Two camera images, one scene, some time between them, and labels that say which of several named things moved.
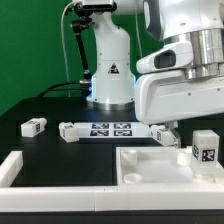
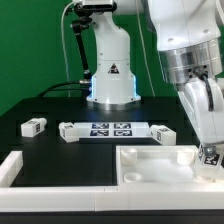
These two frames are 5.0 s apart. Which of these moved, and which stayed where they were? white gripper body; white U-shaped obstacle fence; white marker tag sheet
Moved: white gripper body
Stayed: white U-shaped obstacle fence; white marker tag sheet
